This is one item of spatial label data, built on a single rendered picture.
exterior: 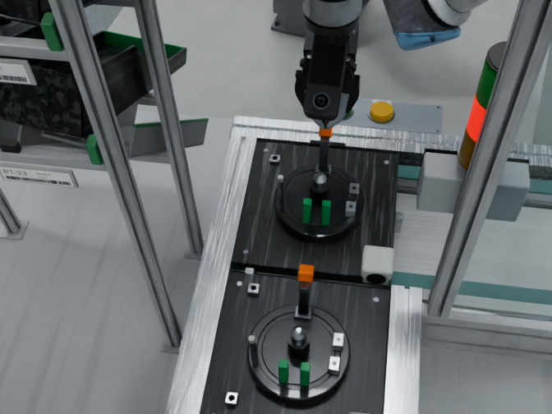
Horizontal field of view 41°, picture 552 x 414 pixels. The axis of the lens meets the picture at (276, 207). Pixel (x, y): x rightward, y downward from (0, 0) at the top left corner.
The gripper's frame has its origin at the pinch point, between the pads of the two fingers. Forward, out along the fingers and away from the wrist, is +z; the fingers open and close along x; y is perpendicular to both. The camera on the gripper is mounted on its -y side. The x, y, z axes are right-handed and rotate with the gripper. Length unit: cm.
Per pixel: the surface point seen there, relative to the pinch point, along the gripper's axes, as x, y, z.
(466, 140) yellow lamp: -16.8, -18.7, -21.1
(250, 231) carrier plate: 10.0, -12.2, 11.9
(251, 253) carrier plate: 9.1, -16.1, 11.9
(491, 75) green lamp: -17.2, -19.3, -31.5
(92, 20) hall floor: 104, 139, 109
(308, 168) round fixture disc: 2.4, -0.5, 10.0
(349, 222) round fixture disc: -5.0, -9.9, 10.0
